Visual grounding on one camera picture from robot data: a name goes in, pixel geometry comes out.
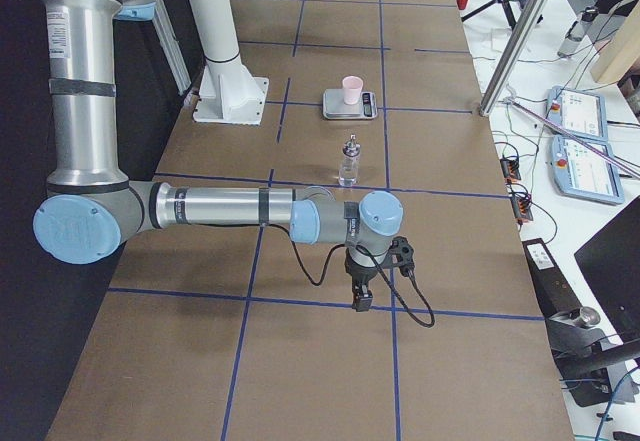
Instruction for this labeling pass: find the near teach pendant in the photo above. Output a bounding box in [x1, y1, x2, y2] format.
[550, 135, 625, 205]

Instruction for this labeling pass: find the teach pendant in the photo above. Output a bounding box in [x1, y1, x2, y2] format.
[547, 86, 608, 141]
[550, 135, 625, 205]

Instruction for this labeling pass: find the orange black electronics module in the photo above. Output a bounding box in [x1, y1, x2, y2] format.
[500, 156, 533, 226]

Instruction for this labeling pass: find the far teach pendant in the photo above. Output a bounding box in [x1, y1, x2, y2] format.
[547, 86, 608, 141]

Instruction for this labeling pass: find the thin metal rod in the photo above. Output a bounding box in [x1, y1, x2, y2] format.
[504, 98, 639, 180]

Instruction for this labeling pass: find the wooden beam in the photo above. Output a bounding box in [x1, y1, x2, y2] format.
[591, 0, 639, 84]

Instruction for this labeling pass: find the glass sauce bottle metal spout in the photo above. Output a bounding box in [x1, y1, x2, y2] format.
[338, 134, 361, 187]

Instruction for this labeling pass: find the aluminium frame post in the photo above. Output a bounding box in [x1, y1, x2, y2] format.
[479, 0, 547, 117]

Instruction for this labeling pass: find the black monitor corner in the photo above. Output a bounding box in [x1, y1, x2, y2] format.
[574, 198, 640, 332]

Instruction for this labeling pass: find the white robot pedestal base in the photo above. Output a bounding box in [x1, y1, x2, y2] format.
[189, 0, 269, 125]

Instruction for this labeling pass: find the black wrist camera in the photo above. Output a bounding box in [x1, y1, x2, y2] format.
[386, 236, 415, 278]

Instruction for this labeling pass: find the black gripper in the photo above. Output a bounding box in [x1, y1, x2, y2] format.
[345, 253, 378, 312]

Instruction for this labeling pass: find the white digital kitchen scale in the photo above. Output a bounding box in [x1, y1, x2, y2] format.
[321, 87, 380, 122]

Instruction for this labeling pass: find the black box white label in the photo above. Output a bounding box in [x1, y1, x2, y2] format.
[522, 238, 582, 318]

